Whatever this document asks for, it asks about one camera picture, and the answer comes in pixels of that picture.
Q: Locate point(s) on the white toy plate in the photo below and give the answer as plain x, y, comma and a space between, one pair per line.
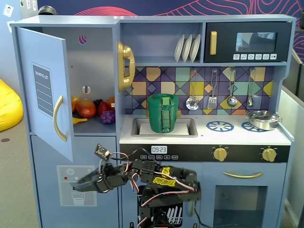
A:
195, 48
179, 48
187, 48

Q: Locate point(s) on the yellow bean bag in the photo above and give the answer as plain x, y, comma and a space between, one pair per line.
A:
9, 107

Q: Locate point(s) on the dark toy grape bunch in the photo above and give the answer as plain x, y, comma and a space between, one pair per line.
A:
97, 102

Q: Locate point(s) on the grey partition panel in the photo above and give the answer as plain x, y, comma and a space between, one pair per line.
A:
293, 142

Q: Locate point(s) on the small wrist camera board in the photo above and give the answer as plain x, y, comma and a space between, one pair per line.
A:
102, 151

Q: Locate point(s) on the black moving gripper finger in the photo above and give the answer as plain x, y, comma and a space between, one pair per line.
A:
88, 188

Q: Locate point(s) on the metal skimmer spoon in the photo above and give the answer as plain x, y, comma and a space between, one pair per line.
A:
192, 103

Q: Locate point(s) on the gold toy telephone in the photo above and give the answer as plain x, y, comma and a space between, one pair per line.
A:
126, 69

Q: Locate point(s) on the yellow toy banana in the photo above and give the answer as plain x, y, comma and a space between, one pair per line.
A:
78, 120

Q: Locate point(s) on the blue toy kitchen unit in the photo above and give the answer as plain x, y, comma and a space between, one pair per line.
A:
213, 137

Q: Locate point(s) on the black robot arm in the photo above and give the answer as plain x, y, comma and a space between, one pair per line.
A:
166, 187

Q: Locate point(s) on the gold toy faucet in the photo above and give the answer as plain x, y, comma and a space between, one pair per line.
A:
178, 113

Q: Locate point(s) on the metal ladle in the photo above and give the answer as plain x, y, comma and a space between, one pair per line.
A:
231, 101

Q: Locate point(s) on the red toy fruit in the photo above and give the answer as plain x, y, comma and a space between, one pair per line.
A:
104, 108

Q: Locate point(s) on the steel pot with lid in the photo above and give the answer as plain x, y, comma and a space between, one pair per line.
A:
262, 120

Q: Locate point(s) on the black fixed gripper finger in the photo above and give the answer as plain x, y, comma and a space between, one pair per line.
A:
91, 177

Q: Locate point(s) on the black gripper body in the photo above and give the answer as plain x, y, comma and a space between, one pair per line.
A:
102, 182

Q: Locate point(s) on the gold stove knob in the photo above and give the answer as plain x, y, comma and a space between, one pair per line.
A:
220, 154
269, 154

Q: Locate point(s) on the metal slotted spatula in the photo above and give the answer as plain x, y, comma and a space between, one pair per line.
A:
212, 102

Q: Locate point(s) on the silver round object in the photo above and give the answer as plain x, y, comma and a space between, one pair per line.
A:
47, 10

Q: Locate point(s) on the round orange toy fruit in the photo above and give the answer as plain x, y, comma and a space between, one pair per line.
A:
111, 101

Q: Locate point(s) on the purple toy grape bunch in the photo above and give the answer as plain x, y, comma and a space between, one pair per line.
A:
108, 117

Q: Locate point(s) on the grey toy sink basin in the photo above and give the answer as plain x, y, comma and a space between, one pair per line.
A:
192, 129

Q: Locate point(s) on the orange red toy mango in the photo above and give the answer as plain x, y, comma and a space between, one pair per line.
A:
86, 108

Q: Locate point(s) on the metal serving spoon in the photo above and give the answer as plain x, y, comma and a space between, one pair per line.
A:
250, 101

